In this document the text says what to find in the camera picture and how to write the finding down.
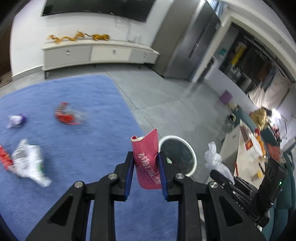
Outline black curved television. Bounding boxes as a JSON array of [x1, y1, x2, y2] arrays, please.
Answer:
[[42, 0, 155, 23]]

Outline golden tiger figurine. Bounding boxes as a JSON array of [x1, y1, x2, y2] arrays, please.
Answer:
[[91, 34, 111, 41]]

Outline golden dragon figurine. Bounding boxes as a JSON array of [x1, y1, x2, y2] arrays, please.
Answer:
[[47, 31, 85, 44]]

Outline grey refrigerator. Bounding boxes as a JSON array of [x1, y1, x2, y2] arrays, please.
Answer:
[[152, 1, 221, 81]]

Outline white basket of oranges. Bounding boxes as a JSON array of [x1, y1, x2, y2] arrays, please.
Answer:
[[240, 125, 263, 159]]

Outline white tv cabinet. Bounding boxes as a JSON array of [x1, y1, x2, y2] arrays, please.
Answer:
[[43, 40, 159, 71]]

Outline red printed wrapper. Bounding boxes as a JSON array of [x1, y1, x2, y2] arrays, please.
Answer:
[[0, 146, 13, 171]]

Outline white rimmed trash bin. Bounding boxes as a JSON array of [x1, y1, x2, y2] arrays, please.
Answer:
[[159, 135, 197, 177]]

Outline pink paper carton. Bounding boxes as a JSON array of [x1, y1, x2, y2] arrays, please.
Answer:
[[130, 128, 161, 190]]

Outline person in yellow jacket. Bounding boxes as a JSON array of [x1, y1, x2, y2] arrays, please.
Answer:
[[249, 107, 273, 131]]

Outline blue fuzzy blanket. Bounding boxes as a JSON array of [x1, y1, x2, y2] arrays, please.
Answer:
[[0, 74, 179, 241]]

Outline red crumpled wrapper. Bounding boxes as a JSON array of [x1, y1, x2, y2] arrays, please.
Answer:
[[55, 102, 81, 125]]

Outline beige side table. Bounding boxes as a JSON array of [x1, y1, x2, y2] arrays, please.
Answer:
[[220, 121, 266, 188]]

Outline purple white wrapper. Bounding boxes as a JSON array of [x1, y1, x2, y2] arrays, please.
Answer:
[[6, 114, 27, 128]]

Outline white printed plastic bag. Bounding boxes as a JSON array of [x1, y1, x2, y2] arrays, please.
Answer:
[[11, 139, 52, 187]]

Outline purple stool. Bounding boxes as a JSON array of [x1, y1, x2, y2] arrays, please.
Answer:
[[219, 90, 233, 104]]

